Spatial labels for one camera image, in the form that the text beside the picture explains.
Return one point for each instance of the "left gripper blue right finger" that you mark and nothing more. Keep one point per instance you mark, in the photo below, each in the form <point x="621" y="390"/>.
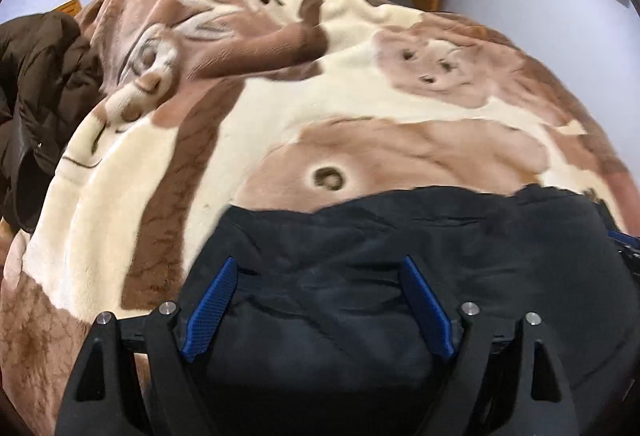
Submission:
<point x="430" y="316"/>

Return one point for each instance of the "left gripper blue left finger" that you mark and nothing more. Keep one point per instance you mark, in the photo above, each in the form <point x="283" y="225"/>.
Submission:
<point x="206" y="314"/>

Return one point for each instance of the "black hooded puffer jacket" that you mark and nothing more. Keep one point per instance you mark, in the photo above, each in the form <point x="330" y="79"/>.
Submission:
<point x="351" y="320"/>

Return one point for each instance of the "brown cream plush blanket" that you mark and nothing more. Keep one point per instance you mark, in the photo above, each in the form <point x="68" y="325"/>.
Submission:
<point x="294" y="104"/>

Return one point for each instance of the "brown puffer jacket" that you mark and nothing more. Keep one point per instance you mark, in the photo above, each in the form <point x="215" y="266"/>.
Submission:
<point x="50" y="80"/>

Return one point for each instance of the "wooden headboard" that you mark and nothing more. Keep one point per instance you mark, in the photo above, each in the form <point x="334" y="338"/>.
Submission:
<point x="72" y="8"/>

